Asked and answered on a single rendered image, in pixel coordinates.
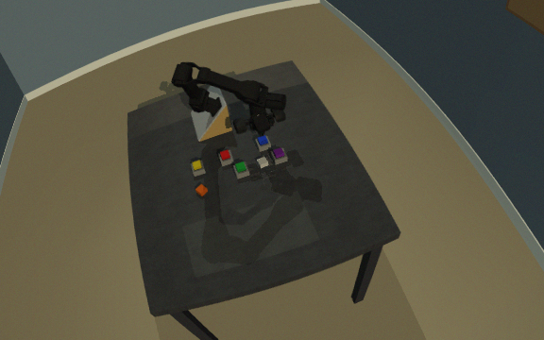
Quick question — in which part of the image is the blue button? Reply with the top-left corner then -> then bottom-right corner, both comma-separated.
255,135 -> 271,152

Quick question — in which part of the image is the purple button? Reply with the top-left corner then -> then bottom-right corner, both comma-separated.
271,148 -> 288,165

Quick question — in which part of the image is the red button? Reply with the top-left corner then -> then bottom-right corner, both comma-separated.
218,150 -> 233,167

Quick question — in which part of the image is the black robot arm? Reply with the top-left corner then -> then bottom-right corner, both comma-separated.
171,62 -> 286,133

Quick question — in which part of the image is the yellow button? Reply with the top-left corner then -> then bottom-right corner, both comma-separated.
191,160 -> 206,177

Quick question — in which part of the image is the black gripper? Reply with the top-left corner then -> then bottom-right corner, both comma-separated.
233,107 -> 286,137

